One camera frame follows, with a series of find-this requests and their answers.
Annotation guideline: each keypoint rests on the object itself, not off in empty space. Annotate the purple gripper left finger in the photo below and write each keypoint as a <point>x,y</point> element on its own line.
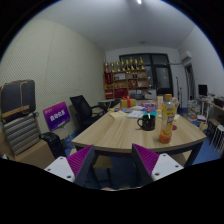
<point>75,167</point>

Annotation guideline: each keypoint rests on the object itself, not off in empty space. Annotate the yellow notebook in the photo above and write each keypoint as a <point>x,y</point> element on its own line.
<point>118,115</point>

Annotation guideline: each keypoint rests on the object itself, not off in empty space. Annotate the black computer monitor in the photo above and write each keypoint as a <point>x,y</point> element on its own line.
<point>202,90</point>

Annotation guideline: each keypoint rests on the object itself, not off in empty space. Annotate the wooden trophy shelf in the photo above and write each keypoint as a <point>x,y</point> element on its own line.
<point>124,78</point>

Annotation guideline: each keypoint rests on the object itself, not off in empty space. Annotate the purple sign board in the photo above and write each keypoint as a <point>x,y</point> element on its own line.
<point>56,115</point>

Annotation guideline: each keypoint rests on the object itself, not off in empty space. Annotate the black office chair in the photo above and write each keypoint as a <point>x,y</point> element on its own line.
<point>86,115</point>

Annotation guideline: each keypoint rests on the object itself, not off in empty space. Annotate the dark window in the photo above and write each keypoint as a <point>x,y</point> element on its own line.
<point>157,69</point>

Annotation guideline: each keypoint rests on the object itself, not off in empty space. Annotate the side desk with clutter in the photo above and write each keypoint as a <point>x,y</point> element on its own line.
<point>206,113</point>

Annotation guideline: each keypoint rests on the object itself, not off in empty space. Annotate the white paper sheet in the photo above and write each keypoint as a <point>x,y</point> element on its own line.
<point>135,114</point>

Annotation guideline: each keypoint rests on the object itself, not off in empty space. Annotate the yellow gift box red ribbon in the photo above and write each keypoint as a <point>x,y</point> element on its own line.
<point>127,102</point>

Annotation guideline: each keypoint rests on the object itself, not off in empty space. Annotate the black mug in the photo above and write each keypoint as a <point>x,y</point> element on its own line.
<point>147,122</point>

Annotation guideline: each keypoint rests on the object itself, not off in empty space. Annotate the orange juice plastic bottle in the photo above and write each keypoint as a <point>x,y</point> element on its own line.
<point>168,115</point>

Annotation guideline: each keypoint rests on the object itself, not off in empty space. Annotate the light wooden table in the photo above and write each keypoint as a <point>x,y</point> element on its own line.
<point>114,137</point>

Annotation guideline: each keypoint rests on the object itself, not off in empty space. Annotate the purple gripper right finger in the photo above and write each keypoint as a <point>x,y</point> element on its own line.
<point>152,166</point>

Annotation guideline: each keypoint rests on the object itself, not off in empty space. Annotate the white air conditioner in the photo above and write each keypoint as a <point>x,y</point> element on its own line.
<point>185,56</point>

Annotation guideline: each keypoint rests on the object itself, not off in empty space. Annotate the black brown suitcase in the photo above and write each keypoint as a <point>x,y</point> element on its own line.
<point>17,99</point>

